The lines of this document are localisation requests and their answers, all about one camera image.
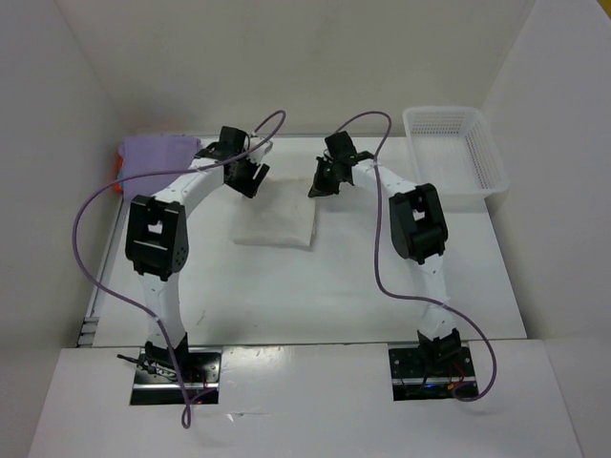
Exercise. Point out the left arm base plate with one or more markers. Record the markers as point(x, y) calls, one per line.
point(156, 384)

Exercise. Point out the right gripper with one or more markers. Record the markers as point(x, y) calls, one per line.
point(325, 177)

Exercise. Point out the white t shirt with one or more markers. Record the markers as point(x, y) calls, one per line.
point(280, 215)

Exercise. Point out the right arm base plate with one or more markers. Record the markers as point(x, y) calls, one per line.
point(413, 381)

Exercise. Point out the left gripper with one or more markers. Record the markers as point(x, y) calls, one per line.
point(246, 177)

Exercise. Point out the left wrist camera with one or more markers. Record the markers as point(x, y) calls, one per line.
point(257, 148)

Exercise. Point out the orange t shirt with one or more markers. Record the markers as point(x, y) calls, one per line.
point(118, 167)

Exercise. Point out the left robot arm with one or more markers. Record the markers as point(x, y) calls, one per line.
point(157, 242)

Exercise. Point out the white plastic basket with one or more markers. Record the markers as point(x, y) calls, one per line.
point(453, 148)

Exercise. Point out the lavender t shirt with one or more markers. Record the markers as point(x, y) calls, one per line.
point(154, 153)

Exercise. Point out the teal t shirt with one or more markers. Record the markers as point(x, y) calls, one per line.
point(119, 184)

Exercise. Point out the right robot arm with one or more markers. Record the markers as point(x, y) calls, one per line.
point(418, 233)

